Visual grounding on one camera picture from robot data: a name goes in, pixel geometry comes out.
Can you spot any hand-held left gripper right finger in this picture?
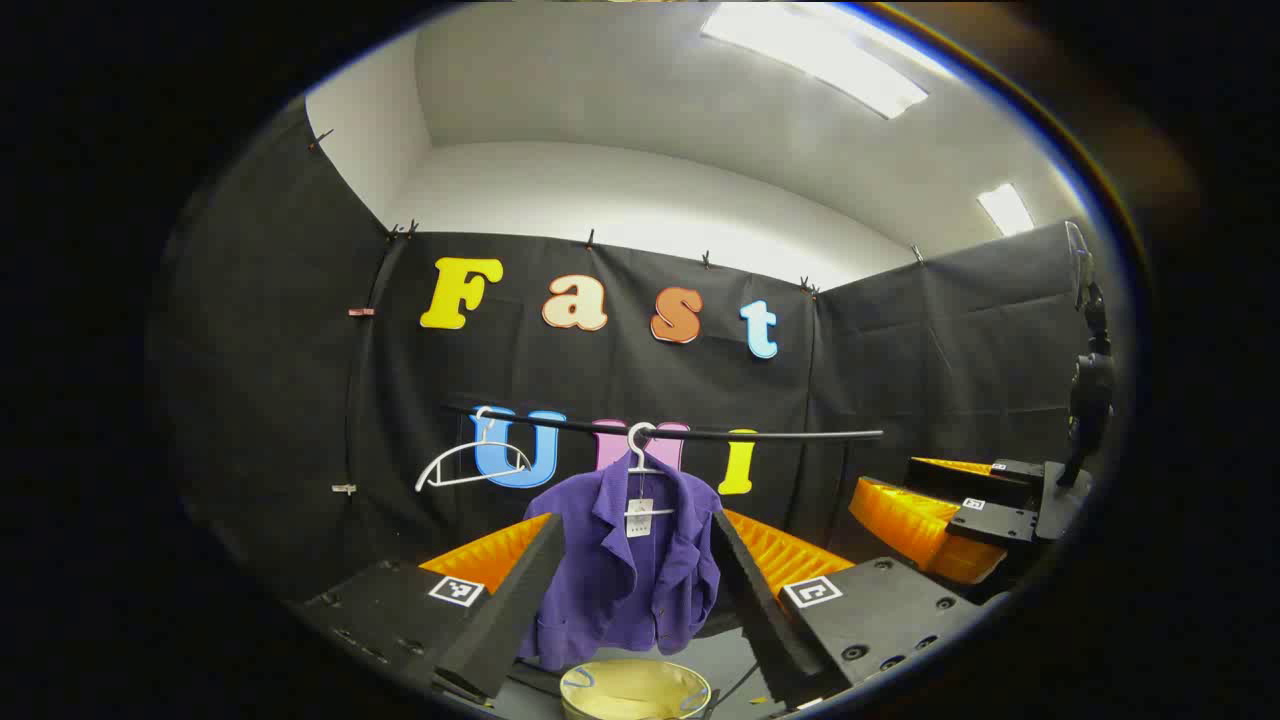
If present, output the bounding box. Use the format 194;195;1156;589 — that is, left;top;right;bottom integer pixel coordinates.
708;508;991;711

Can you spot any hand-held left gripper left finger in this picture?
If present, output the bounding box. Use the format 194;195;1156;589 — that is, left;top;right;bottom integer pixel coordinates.
290;512;567;706

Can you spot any purple jacket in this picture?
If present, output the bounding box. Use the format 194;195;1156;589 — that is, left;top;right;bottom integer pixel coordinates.
518;455;726;673

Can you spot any cream laundry hamper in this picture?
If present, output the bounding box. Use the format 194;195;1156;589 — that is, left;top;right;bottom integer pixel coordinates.
558;658;713;720

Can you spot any white plastic hanger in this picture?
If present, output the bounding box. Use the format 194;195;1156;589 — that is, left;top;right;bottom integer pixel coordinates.
625;421;676;519
415;405;536;493

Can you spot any small ceiling light panel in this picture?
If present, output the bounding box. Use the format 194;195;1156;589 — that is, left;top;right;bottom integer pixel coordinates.
976;182;1036;238

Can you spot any black backdrop cloth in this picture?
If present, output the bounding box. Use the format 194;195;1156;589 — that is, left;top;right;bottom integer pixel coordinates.
165;95;1101;621

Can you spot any black clothes rail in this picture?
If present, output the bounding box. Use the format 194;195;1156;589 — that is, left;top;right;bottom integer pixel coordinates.
440;402;885;444

